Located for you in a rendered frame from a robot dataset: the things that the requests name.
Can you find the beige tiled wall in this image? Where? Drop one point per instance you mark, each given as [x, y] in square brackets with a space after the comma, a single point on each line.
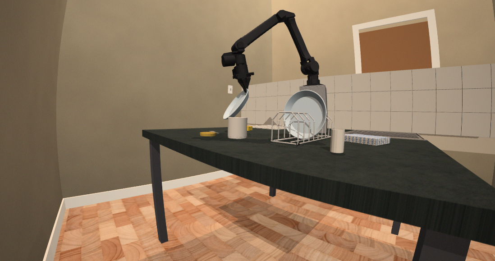
[451, 107]

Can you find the white round plate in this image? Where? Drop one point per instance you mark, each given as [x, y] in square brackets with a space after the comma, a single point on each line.
[305, 101]
[236, 105]

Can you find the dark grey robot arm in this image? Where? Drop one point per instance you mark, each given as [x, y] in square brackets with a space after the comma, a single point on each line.
[310, 68]

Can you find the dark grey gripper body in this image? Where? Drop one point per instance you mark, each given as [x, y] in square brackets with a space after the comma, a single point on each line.
[242, 72]

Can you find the orange round disc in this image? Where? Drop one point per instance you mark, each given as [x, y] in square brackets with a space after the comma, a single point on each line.
[208, 134]

